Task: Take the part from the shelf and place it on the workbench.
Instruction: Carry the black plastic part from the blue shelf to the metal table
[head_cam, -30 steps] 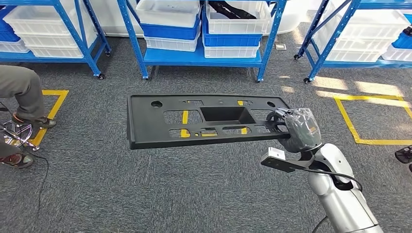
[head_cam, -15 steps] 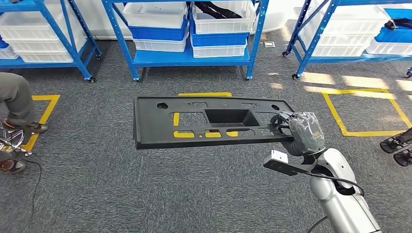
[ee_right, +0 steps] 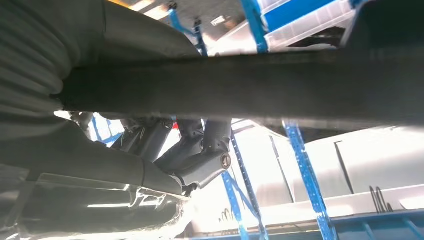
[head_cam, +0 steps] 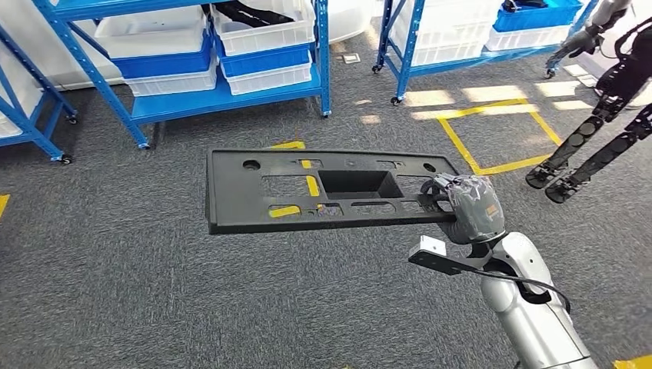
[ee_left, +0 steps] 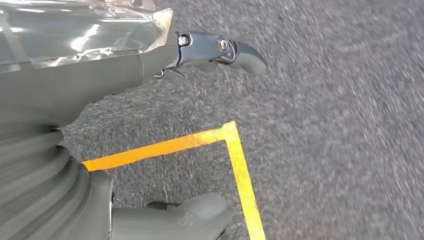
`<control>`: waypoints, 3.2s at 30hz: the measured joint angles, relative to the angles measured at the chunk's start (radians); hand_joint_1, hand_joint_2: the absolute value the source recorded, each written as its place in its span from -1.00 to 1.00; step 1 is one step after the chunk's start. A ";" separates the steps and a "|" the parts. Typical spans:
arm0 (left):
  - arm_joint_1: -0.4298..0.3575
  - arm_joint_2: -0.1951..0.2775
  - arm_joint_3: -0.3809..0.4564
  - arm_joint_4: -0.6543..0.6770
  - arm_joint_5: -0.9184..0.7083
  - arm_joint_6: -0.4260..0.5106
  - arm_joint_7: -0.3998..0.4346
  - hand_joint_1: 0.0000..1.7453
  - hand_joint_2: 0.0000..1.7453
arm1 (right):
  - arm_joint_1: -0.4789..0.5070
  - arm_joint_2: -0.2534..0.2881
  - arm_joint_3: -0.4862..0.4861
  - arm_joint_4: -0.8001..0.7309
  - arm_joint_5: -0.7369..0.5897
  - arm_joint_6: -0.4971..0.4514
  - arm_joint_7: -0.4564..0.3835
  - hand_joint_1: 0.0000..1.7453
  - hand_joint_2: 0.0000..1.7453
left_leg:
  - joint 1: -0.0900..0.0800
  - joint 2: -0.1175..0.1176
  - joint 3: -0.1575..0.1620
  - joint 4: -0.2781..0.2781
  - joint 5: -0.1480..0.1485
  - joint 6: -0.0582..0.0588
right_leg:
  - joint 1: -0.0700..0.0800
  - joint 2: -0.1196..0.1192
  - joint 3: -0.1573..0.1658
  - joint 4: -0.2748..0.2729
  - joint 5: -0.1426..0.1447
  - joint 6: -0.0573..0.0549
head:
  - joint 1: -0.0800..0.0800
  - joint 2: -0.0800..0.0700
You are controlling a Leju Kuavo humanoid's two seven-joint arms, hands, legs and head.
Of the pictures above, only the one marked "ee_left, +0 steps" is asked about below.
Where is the black robot left foot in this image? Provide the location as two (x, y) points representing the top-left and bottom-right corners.
(145, 199), (182, 211)

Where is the yellow floor tape square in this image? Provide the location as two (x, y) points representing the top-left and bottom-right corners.
(82, 120), (268, 240)

